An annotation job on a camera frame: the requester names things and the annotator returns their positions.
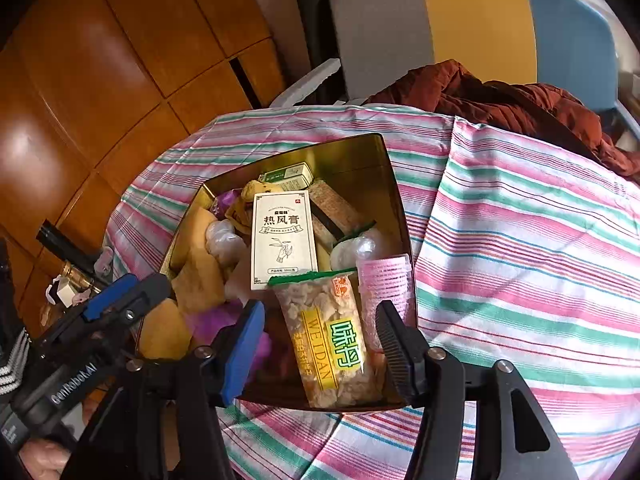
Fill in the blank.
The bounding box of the yellow sponge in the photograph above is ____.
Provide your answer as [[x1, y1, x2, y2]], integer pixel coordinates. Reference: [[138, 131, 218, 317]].
[[169, 206, 224, 314], [139, 299, 192, 361]]

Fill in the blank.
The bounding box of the white plastic bag bundle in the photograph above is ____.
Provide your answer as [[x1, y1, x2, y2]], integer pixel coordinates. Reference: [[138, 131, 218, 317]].
[[205, 219, 246, 268]]

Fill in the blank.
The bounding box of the yellow patterned cloth ball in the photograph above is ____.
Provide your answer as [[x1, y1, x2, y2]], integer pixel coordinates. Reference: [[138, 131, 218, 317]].
[[224, 180, 283, 235]]

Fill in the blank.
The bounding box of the beige medicine box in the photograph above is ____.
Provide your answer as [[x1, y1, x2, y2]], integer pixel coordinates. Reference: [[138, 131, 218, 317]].
[[250, 190, 318, 290]]

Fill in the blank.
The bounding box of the yellow green snack packet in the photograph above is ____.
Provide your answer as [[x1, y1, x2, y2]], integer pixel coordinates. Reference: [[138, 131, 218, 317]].
[[268, 269, 382, 410]]

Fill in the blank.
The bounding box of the small green white box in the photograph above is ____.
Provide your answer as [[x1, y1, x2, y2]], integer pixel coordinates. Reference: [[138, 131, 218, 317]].
[[258, 162, 314, 192]]

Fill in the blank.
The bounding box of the sesame cracker packet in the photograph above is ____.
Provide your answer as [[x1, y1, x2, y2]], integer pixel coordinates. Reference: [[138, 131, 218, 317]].
[[307, 180, 374, 250]]

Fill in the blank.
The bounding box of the pink hair roller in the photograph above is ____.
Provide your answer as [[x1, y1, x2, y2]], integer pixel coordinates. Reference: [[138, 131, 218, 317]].
[[357, 254, 416, 353]]

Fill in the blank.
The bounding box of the purple plastic bag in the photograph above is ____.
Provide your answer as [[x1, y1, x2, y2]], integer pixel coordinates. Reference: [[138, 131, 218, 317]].
[[210, 188, 242, 220]]

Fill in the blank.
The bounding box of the person's hand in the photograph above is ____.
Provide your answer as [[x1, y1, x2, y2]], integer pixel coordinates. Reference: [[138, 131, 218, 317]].
[[18, 439, 70, 480]]

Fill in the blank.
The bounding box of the striped bed sheet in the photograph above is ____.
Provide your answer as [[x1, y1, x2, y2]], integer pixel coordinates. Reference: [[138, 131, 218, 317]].
[[105, 105, 639, 479]]

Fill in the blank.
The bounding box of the wooden wardrobe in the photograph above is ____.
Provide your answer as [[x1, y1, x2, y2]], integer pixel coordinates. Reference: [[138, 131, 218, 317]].
[[1, 0, 284, 334]]

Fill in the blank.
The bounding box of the gold box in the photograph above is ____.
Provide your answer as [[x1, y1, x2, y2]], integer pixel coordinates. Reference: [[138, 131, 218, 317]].
[[158, 132, 419, 413]]

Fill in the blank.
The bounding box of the grey yellow blue chair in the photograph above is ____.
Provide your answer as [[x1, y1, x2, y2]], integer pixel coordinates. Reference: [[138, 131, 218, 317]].
[[272, 0, 639, 132]]

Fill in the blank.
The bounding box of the rust red jacket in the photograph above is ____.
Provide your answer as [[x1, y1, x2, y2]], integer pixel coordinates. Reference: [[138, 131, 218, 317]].
[[366, 60, 639, 182]]

